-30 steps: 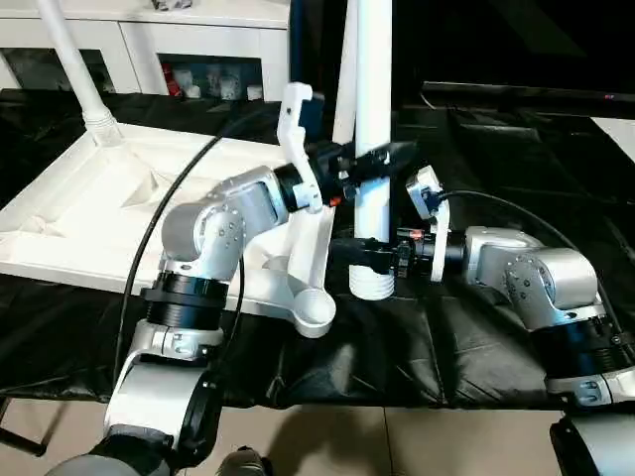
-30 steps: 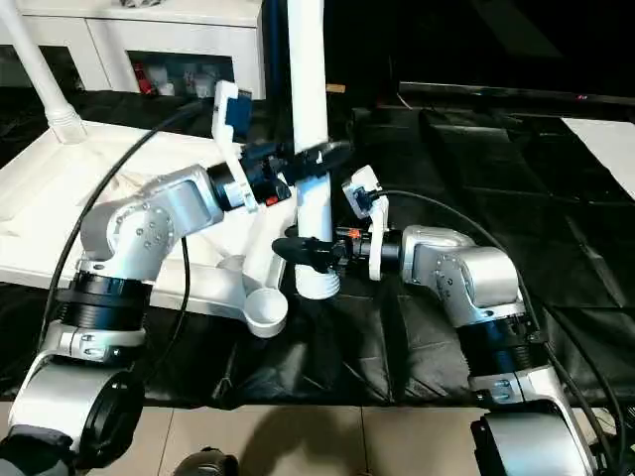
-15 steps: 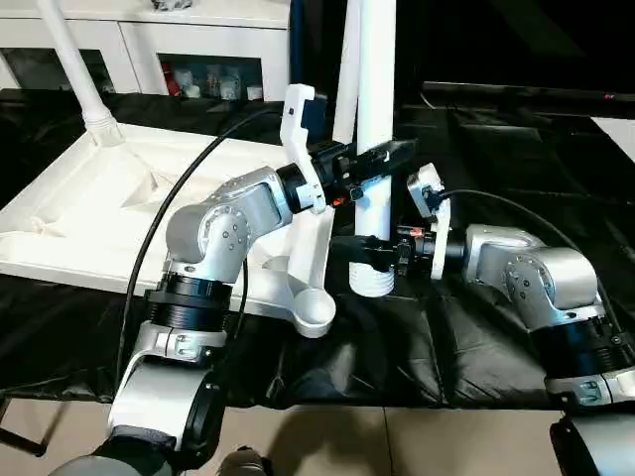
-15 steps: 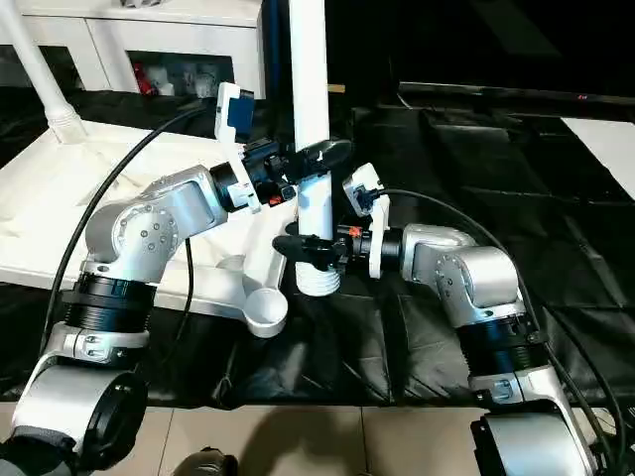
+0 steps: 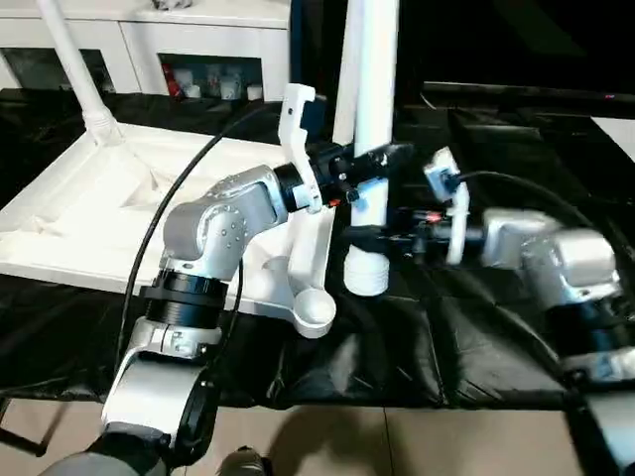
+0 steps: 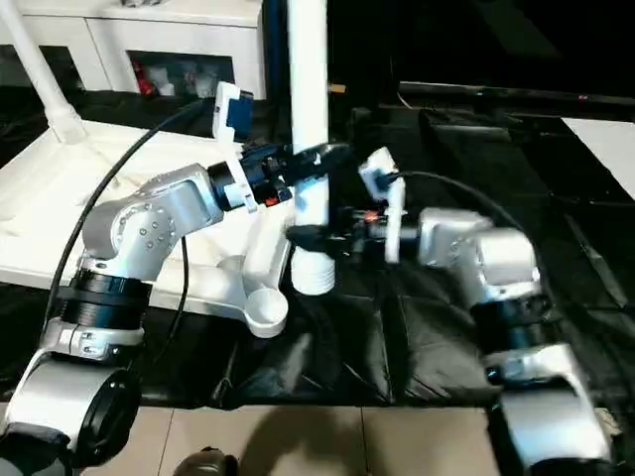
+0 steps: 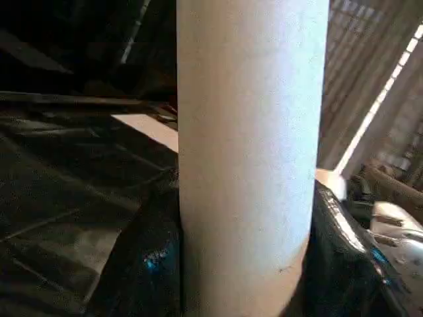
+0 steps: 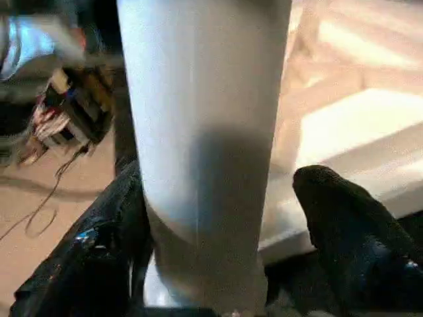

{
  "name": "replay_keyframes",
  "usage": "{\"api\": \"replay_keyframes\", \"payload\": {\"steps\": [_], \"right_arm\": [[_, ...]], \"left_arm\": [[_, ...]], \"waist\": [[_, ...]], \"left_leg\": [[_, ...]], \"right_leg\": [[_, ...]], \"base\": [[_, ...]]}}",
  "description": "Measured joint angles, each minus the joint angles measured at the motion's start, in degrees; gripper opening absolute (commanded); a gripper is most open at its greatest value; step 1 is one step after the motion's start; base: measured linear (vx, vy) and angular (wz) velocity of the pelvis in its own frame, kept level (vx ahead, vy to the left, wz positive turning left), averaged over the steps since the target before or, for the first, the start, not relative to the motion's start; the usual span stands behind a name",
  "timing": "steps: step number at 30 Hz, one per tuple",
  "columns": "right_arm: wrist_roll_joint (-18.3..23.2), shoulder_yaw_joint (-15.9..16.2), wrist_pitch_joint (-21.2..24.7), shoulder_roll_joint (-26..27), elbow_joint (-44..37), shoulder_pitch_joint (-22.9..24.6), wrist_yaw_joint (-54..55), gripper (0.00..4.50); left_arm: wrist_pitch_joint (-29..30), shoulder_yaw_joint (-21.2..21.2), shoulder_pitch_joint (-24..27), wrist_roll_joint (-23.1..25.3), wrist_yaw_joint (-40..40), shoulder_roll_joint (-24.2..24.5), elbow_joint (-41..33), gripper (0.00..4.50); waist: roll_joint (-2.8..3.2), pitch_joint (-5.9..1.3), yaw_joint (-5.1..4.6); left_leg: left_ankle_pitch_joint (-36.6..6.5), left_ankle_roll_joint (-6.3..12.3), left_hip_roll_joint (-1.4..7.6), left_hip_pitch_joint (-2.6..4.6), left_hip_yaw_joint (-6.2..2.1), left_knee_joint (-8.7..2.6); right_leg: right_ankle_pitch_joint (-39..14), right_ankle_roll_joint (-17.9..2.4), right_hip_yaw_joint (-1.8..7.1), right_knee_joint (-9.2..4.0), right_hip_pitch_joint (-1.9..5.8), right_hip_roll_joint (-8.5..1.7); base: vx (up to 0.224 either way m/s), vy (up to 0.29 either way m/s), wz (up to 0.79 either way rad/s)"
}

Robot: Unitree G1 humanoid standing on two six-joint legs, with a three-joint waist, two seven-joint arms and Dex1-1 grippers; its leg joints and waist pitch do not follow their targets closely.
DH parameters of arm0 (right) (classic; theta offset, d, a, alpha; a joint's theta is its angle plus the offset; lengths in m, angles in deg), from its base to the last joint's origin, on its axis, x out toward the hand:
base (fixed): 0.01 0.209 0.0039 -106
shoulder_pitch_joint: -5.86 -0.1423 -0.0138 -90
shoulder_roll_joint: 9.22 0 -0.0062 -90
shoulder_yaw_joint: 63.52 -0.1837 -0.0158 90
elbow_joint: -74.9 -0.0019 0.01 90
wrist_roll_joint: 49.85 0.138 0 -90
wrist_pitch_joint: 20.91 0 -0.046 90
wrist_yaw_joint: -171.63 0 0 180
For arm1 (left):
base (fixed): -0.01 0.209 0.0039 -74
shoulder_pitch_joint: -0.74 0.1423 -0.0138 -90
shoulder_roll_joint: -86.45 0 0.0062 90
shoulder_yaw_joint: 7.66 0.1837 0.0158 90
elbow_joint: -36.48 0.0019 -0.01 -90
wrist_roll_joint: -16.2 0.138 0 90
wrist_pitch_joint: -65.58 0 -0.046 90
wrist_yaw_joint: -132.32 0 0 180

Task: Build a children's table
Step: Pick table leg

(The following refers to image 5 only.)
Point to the black mat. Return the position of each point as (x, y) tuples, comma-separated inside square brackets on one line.
[(496, 322)]

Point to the small white box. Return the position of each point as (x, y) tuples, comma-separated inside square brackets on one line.
[(254, 92)]

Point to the white cabinet with glass doors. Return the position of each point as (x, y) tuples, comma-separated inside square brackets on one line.
[(198, 35)]

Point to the white plastic table top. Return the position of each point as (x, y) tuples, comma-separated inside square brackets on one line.
[(99, 208)]

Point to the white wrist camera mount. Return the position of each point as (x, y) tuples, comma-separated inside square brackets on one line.
[(292, 134), (459, 228)]

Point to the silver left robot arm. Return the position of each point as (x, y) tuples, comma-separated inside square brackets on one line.
[(218, 223)]

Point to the white bottle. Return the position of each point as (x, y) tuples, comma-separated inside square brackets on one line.
[(228, 89)]

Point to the dark rounded robot part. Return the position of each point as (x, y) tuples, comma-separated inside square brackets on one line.
[(248, 463)]

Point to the white flat board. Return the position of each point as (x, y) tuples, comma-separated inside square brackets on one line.
[(617, 136)]

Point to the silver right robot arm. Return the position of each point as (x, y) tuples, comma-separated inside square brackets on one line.
[(560, 263)]

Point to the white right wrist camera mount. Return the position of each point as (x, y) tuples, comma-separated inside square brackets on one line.
[(459, 228)]

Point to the grey robot torso cover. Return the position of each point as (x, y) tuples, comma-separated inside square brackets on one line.
[(99, 461)]

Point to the black metal stand frame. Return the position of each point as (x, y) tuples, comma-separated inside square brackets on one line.
[(25, 431)]

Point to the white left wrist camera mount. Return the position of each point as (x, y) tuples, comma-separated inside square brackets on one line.
[(292, 134)]

